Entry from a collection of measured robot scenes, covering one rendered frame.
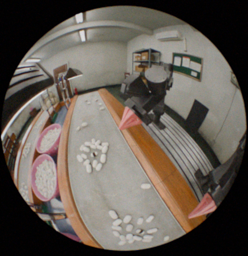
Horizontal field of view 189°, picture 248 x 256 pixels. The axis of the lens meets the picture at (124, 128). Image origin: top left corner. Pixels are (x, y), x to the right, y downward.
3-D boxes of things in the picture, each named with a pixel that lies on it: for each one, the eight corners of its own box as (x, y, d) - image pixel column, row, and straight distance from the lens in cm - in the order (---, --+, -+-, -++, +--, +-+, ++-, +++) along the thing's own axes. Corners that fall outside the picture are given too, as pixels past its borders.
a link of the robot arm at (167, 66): (173, 76, 29) (173, 62, 59) (147, 70, 30) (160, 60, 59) (167, 102, 35) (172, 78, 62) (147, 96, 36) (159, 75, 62)
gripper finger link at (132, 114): (115, 130, 24) (138, 107, 23) (109, 117, 29) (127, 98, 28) (128, 136, 29) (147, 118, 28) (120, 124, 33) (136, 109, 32)
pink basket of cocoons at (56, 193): (59, 155, 56) (51, 146, 51) (76, 193, 43) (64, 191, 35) (38, 171, 70) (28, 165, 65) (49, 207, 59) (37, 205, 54)
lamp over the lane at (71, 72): (83, 74, 113) (82, 70, 114) (77, 76, 51) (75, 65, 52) (77, 76, 114) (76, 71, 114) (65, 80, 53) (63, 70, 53)
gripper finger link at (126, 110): (118, 135, 22) (143, 111, 21) (111, 121, 27) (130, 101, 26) (131, 141, 27) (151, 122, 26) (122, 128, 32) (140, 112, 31)
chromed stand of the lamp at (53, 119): (58, 114, 111) (47, 82, 105) (53, 123, 95) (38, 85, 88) (48, 119, 121) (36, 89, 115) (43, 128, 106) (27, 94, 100)
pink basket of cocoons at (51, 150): (68, 128, 69) (63, 119, 65) (66, 156, 52) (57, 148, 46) (47, 136, 83) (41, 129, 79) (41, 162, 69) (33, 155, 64)
